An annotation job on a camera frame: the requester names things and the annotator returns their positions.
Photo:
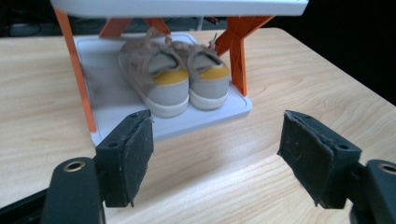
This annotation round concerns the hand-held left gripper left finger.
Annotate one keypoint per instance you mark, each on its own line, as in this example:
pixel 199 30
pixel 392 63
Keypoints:
pixel 127 161

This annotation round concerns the white shoe rack orange posts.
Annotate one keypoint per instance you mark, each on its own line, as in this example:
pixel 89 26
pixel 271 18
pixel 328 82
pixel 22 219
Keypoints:
pixel 112 93

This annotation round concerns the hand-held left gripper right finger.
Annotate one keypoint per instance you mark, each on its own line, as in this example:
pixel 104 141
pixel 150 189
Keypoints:
pixel 314 161

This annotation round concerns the small grey yellow-heeled sneaker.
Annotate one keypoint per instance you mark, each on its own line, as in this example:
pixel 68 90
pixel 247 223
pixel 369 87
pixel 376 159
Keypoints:
pixel 165 93
pixel 210 90

